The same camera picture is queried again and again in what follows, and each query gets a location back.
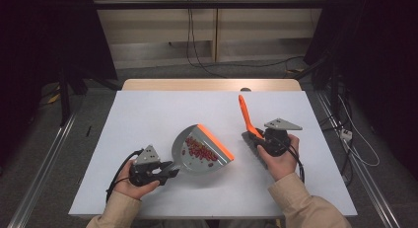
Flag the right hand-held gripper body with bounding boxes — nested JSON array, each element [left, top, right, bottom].
[[262, 117, 304, 157]]

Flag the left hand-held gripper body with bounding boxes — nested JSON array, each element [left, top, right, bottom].
[[128, 144, 172, 187]]

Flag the grey dustpan with orange edge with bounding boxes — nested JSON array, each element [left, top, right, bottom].
[[171, 123, 236, 176]]

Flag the orange brush with grey bristles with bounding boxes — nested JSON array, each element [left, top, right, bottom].
[[238, 94, 274, 170]]

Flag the red beans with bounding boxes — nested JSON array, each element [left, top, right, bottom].
[[181, 136, 219, 168]]

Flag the person's right hand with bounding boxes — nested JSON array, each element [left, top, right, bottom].
[[257, 134, 301, 183]]

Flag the person's left hand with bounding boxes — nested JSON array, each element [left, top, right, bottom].
[[113, 159, 161, 200]]

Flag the white power adapter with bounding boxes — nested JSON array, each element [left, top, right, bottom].
[[339, 128, 354, 142]]

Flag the black metal stand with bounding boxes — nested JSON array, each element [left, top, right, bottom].
[[58, 64, 72, 127]]

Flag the beige wooden cabinet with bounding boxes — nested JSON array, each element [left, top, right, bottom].
[[90, 0, 329, 63]]

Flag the black curtain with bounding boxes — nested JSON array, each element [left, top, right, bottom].
[[0, 0, 117, 167], [304, 0, 418, 180]]

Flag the black horizontal metal bar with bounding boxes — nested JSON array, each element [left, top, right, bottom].
[[92, 0, 329, 10]]

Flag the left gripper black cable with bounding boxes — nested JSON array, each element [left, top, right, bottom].
[[105, 148, 145, 202]]

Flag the aluminium floor rail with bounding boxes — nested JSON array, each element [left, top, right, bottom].
[[314, 91, 402, 228], [7, 109, 83, 228]]

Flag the white floor cable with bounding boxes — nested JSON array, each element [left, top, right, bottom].
[[338, 96, 381, 168]]

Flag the black hanging power cable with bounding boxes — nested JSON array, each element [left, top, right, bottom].
[[185, 0, 228, 79]]

